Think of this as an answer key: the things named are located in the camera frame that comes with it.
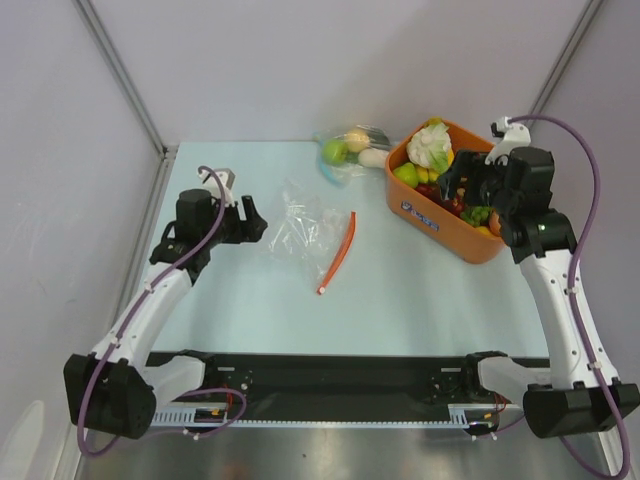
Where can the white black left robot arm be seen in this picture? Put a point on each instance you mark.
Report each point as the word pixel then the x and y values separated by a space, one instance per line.
pixel 112 389

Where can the white cable duct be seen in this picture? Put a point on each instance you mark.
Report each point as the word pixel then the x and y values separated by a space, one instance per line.
pixel 439 416

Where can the aluminium frame post left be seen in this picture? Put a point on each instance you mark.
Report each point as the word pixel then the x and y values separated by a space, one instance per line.
pixel 115 64

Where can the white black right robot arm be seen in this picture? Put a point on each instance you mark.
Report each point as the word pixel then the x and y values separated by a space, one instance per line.
pixel 583 392

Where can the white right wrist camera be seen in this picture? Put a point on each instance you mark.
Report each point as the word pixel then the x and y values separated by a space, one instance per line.
pixel 509 135

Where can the white fake egg in bag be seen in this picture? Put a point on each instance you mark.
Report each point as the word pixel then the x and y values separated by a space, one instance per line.
pixel 372 158

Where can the blue zip clear bag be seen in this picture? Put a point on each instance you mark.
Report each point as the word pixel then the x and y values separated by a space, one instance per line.
pixel 341 175

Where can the green grape bunch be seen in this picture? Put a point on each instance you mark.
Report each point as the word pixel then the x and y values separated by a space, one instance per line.
pixel 476 216

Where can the white green napa cabbage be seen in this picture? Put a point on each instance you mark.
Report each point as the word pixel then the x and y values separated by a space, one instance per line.
pixel 431 147

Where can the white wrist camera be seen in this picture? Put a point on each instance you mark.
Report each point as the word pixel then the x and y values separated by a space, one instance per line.
pixel 509 135
pixel 218 182

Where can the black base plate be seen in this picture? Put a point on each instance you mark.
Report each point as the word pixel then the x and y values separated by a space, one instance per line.
pixel 361 382

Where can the aluminium frame post right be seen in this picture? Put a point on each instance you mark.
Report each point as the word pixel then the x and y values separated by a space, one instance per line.
pixel 577 34

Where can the yellow fake fruit in bag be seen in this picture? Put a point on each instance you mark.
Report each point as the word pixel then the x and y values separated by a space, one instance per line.
pixel 357 139

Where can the aluminium frame post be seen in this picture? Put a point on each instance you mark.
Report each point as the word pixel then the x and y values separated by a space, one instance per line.
pixel 577 34
pixel 115 64

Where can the green apple in tub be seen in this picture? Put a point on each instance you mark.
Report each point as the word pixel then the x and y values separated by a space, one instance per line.
pixel 407 174

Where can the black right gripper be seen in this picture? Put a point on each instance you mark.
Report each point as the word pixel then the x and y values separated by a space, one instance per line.
pixel 480 176

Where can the orange plastic tub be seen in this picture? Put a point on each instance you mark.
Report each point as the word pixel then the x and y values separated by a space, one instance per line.
pixel 462 239

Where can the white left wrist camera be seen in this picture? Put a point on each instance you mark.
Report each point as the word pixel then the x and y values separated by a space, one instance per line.
pixel 218 182

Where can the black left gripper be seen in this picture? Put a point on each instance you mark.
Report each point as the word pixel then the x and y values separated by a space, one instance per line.
pixel 249 230

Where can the green fake apple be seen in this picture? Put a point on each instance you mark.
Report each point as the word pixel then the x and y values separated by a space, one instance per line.
pixel 334 152

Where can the red zip clear bag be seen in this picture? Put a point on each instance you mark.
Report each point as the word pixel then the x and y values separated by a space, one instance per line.
pixel 308 233

